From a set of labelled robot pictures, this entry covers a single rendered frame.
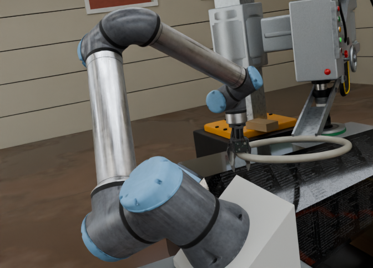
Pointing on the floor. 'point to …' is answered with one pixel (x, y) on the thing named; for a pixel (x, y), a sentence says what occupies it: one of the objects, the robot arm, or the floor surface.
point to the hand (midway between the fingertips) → (240, 168)
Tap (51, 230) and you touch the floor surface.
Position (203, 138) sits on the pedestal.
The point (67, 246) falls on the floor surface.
